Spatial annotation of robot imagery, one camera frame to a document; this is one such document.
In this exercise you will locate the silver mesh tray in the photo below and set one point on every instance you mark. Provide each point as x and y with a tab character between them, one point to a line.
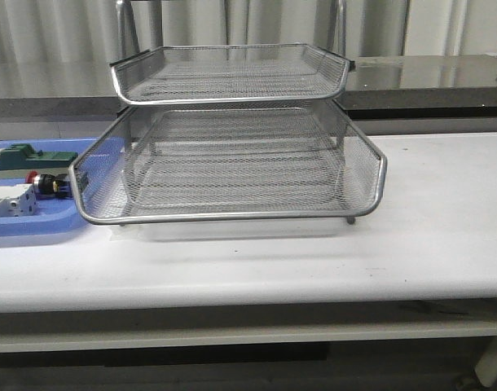
226	162
170	75

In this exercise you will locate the red emergency stop button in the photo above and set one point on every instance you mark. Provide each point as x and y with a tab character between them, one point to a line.
49	186

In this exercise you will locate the blue plastic tray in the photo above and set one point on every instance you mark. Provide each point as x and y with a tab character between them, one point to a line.
53	215

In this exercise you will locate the grey stone counter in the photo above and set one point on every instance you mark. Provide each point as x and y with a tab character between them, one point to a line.
379	88

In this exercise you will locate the white circuit breaker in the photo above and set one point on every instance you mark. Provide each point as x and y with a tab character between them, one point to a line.
17	200

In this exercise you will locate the silver metal rack frame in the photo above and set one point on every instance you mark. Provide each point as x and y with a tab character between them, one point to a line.
127	36

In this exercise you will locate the green electrical switch block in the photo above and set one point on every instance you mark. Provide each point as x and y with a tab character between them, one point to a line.
17	160

